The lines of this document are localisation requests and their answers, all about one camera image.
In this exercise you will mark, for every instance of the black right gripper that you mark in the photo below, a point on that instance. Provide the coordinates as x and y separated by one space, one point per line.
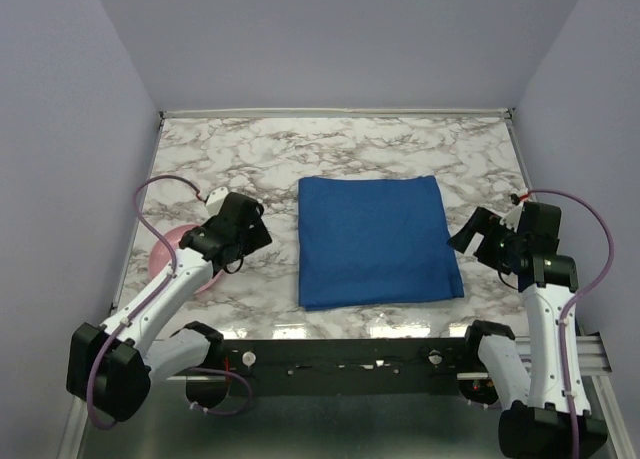
481 221

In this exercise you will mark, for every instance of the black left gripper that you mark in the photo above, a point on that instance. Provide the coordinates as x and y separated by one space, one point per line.
258 236

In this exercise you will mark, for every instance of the pink plastic plate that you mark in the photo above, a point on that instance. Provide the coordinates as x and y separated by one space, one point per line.
159 256

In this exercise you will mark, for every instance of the blue surgical drape cloth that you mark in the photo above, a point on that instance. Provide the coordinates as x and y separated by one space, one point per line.
374 241

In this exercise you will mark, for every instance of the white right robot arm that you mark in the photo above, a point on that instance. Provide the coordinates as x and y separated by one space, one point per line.
545 410

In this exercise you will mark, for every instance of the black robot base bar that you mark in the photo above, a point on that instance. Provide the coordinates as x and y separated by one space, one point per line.
342 367

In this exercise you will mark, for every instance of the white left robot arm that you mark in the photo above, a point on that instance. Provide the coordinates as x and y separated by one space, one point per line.
113 366

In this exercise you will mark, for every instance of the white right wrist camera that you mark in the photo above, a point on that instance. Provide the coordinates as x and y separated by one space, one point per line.
512 218

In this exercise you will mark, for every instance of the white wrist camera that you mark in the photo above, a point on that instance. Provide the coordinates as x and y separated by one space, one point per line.
216 198
512 218

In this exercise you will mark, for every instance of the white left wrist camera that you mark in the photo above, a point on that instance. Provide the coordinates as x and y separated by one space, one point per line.
216 198

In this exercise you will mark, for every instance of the aluminium table edge rail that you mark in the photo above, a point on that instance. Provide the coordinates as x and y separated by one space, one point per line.
251 113

